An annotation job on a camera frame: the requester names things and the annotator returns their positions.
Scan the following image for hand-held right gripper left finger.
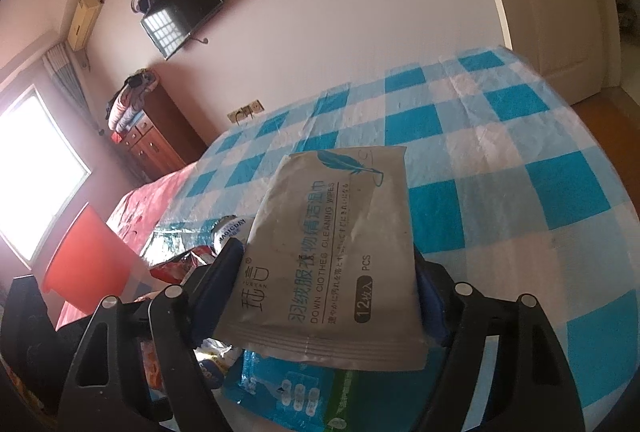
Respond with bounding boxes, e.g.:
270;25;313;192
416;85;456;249
55;242;251;432

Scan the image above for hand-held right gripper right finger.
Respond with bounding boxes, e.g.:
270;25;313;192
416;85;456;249
412;249;586;432

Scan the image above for red snack packet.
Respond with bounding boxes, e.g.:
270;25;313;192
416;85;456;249
150;246;218;285

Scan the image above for clear plastic drink bottle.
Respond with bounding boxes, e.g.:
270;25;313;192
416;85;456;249
212;215;249;255

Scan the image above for red plastic bin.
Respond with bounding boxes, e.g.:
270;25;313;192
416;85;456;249
41;204;147;313

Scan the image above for grey feather print wipes packet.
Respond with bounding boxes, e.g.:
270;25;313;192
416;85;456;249
212;146;428;372

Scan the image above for blue green packet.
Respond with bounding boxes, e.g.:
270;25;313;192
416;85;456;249
222;352;363;432

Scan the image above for pink bedspread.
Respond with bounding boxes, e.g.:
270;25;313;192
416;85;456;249
55;159;213;330

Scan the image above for blue checkered plastic tablecloth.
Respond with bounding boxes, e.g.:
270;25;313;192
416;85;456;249
140;46;640;432

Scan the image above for bright window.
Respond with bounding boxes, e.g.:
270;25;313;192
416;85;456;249
0;84;93;265

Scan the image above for brown wooden cabinet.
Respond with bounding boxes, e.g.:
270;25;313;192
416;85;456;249
111;84;207;183

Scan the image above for folded patterned blankets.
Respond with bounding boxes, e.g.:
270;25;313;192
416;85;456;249
104;69;158;133

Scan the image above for grey patterned curtain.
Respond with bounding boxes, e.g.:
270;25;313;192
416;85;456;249
42;41;96;113

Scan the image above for white panel door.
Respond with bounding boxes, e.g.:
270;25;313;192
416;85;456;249
460;0;626;105

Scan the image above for wall power socket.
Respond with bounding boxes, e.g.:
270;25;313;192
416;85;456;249
227;99;265;126

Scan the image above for black wall television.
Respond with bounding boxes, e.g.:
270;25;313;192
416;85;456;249
140;0;224;61

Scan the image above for yellowed wall air conditioner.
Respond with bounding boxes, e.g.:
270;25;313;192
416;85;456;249
66;0;105;53

